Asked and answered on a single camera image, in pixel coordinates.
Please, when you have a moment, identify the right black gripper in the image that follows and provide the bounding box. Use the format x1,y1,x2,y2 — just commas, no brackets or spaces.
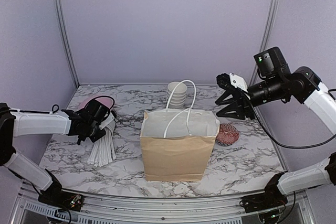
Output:
215,74,286,120

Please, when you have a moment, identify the brown paper bag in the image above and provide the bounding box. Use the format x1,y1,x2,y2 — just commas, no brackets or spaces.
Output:
140,79,221,183

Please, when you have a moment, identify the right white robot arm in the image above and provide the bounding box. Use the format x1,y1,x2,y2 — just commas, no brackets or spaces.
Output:
215,47,335,207

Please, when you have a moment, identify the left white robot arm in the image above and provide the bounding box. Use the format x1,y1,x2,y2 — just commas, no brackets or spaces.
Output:
1,100,115,206

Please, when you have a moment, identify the red patterned bowl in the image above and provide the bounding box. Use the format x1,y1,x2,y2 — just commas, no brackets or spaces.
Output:
216,123,239,146

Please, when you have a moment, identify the pink plate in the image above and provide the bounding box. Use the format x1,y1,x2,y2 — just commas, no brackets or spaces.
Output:
78,95,115,110

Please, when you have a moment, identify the stack of white cups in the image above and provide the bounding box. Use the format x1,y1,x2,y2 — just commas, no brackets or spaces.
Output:
166,82,187,109

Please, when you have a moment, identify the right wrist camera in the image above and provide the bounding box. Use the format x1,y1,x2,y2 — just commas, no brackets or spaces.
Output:
216,73,248,93

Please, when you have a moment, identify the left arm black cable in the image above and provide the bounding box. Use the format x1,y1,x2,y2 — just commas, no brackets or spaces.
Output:
7,95,111,127

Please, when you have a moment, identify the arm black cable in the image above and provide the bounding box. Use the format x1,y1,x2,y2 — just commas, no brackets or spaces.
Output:
241,89,336,148
7,95,111,127

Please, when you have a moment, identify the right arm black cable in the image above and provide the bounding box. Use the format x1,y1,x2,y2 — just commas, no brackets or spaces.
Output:
241,89,336,148

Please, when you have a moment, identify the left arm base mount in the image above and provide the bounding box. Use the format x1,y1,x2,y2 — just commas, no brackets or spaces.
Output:
38,169,84,212

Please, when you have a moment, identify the aluminium front rail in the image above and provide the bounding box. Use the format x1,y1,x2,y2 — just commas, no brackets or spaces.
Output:
9,182,316,223

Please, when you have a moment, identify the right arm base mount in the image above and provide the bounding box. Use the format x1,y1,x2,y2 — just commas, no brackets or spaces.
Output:
239,172,288,213

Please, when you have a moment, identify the right aluminium frame post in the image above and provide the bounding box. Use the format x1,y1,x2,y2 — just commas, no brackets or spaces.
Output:
249,0,284,83

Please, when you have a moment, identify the aluminium frame post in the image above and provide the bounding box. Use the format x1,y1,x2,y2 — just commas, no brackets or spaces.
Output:
54,0,80,89
249,0,284,83

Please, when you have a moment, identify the left aluminium frame post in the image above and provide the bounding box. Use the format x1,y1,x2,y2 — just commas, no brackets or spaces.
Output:
54,0,80,89

